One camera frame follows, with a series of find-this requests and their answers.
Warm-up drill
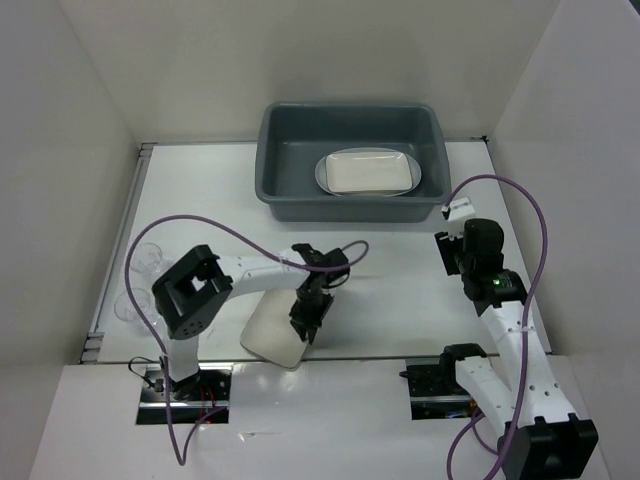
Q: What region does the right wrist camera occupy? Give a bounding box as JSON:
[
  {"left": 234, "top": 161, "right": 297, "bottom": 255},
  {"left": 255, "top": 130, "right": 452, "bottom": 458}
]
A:
[{"left": 441, "top": 197, "right": 476, "bottom": 240}]

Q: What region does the rectangular white plate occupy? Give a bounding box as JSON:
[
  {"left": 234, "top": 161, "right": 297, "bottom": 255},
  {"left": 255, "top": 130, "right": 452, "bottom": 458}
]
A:
[
  {"left": 239, "top": 290, "right": 309, "bottom": 370},
  {"left": 323, "top": 151, "right": 414, "bottom": 195}
]

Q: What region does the aluminium table edge rail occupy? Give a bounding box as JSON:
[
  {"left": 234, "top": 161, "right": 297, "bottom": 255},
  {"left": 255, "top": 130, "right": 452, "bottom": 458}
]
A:
[{"left": 79, "top": 142, "right": 156, "bottom": 364}]

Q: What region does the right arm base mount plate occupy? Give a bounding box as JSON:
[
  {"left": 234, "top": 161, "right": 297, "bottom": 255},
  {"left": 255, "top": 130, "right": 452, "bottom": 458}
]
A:
[{"left": 399, "top": 357, "right": 479, "bottom": 420}]

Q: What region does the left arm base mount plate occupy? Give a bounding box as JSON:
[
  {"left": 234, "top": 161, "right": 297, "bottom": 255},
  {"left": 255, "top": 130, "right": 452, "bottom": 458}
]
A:
[{"left": 136, "top": 363, "right": 232, "bottom": 426}]

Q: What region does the clear glass cup rear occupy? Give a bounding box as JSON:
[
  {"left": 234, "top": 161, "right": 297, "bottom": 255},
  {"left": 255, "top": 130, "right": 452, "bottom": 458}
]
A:
[{"left": 129, "top": 242, "right": 172, "bottom": 277}]

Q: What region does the grey plastic bin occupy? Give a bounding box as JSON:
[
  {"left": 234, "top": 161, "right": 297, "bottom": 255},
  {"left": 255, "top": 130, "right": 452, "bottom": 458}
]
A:
[{"left": 254, "top": 101, "right": 452, "bottom": 223}]

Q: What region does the clear glass cup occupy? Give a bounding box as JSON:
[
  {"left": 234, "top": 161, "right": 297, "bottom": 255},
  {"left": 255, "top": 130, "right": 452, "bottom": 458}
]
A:
[
  {"left": 129, "top": 242, "right": 172, "bottom": 277},
  {"left": 114, "top": 288, "right": 159, "bottom": 336}
]

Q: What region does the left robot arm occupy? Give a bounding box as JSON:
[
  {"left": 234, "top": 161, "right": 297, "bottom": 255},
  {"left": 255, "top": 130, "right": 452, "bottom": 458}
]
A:
[{"left": 152, "top": 243, "right": 350, "bottom": 400}]

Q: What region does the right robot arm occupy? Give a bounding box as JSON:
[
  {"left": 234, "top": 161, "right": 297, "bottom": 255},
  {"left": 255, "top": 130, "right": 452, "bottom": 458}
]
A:
[{"left": 435, "top": 216, "right": 598, "bottom": 479}]

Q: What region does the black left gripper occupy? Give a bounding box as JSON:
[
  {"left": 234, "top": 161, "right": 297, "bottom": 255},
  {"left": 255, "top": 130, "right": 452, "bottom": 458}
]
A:
[{"left": 288, "top": 287, "right": 333, "bottom": 341}]

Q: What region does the clear glass cup front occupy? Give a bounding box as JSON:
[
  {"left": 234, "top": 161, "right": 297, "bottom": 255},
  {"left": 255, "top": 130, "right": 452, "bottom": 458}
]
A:
[{"left": 114, "top": 288, "right": 159, "bottom": 336}]

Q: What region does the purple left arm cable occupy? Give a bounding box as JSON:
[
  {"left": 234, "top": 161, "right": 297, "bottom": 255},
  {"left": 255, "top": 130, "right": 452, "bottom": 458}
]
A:
[{"left": 123, "top": 214, "right": 371, "bottom": 466}]

